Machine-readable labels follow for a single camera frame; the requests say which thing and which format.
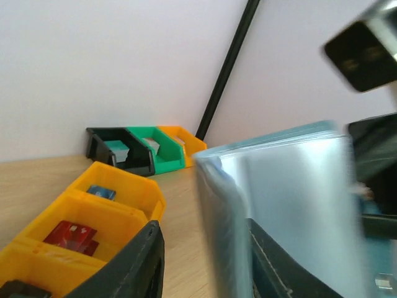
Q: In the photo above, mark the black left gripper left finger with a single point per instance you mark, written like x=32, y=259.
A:
x=136, y=271

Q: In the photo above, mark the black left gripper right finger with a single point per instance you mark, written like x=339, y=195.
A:
x=276, y=274

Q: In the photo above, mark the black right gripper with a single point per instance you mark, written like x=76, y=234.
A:
x=374, y=145

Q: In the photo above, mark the blue credit card stack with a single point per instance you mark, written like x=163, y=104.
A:
x=102, y=192

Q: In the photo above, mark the blue card holder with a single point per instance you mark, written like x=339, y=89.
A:
x=299, y=185

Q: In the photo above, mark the yellow bin with red cards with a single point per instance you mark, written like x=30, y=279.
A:
x=115, y=226

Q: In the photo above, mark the red credit card stack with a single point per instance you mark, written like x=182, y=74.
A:
x=74, y=237

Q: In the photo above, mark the yellow bin with blue cards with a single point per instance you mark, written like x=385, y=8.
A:
x=131, y=190

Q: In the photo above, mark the teal card deck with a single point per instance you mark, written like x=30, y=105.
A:
x=119, y=149

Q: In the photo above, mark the black credit card stack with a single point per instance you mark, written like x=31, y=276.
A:
x=17, y=288

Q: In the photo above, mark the grey card deck in green bin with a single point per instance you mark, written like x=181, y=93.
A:
x=153, y=144

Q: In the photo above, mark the black storage bin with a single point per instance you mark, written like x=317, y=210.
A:
x=139, y=160

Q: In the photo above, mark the green storage bin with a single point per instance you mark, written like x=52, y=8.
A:
x=170, y=156

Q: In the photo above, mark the orange storage bin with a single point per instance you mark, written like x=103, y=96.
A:
x=189, y=143

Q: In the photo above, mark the black frame post right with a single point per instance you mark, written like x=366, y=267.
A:
x=227, y=67

